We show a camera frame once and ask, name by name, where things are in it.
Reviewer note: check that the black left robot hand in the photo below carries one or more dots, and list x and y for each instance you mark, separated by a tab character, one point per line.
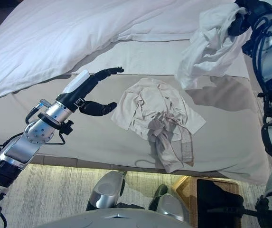
74	97

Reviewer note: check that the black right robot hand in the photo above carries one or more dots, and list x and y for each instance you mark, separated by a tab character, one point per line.
242	22

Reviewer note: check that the white garment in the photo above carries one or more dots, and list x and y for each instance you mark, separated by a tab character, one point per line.
207	52

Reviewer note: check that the beige shirt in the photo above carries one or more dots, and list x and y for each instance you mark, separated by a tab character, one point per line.
154	107

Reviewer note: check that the black garment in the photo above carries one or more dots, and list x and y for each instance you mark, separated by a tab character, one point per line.
216	202

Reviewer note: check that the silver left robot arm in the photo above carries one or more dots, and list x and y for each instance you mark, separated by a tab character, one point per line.
29	142

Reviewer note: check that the bed with beige cover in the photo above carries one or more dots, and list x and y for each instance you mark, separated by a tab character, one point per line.
78	142

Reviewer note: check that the brown wicker basket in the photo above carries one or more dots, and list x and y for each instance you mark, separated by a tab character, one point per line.
185	190

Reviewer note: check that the white duvet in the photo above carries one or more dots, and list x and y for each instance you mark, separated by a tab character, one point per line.
55	31

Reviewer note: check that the grey striped area rug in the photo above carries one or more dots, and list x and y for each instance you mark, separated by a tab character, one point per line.
43	190

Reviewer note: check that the silver left robot leg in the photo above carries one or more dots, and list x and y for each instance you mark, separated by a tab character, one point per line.
105	190

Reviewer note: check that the silver robot leg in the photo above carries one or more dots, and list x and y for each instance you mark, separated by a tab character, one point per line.
105	190
169	204

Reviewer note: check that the grey robot torso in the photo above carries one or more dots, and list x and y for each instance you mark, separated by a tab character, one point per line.
107	219

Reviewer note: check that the silver right robot leg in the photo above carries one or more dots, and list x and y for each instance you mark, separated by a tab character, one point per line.
169	204

